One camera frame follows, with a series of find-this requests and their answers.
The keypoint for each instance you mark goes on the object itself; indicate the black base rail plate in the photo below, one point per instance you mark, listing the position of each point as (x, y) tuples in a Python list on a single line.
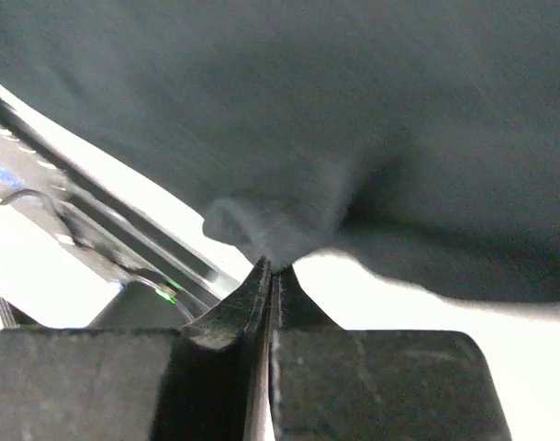
[(155, 274)]

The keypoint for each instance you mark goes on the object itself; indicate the black t-shirt garment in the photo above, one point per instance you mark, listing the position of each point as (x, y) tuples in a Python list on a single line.
[(420, 137)]

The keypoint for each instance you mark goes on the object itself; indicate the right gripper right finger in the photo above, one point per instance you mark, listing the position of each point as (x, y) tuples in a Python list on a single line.
[(329, 383)]

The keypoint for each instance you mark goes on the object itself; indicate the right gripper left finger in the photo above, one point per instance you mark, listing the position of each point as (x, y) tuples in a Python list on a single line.
[(205, 381)]

